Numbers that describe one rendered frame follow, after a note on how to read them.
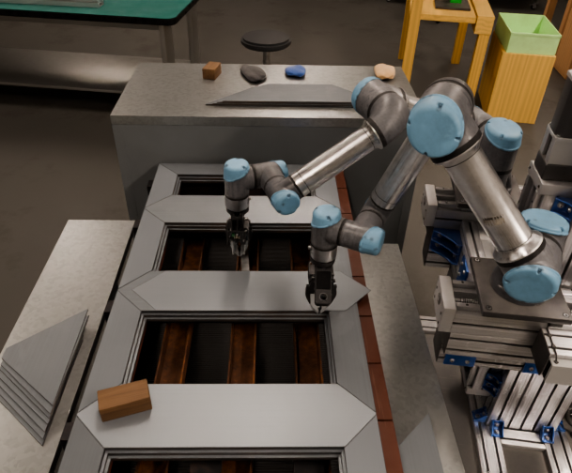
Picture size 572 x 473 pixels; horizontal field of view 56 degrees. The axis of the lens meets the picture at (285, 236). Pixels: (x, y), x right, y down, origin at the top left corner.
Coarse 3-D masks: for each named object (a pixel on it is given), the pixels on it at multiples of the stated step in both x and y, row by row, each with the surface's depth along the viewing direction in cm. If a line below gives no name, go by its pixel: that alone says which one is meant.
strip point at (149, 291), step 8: (152, 280) 172; (160, 280) 172; (136, 288) 169; (144, 288) 169; (152, 288) 169; (160, 288) 169; (144, 296) 166; (152, 296) 166; (160, 296) 166; (152, 304) 163
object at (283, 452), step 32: (192, 224) 197; (224, 224) 198; (256, 224) 198; (288, 224) 198; (160, 256) 185; (128, 288) 169; (160, 320) 162; (192, 320) 162; (224, 320) 163; (256, 320) 163; (288, 320) 163; (320, 320) 163; (128, 448) 126; (160, 448) 127; (192, 448) 127; (224, 448) 127; (256, 448) 127; (288, 448) 128; (320, 448) 128
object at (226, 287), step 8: (216, 272) 175; (224, 272) 176; (232, 272) 176; (216, 280) 173; (224, 280) 173; (232, 280) 173; (216, 288) 170; (224, 288) 170; (232, 288) 170; (216, 296) 167; (224, 296) 167; (232, 296) 167; (216, 304) 164; (224, 304) 164; (232, 304) 164
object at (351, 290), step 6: (342, 276) 175; (342, 282) 173; (348, 282) 173; (354, 282) 173; (342, 288) 171; (348, 288) 171; (354, 288) 171; (360, 288) 171; (348, 294) 169; (354, 294) 169; (360, 294) 169; (348, 300) 166; (354, 300) 166; (348, 306) 164
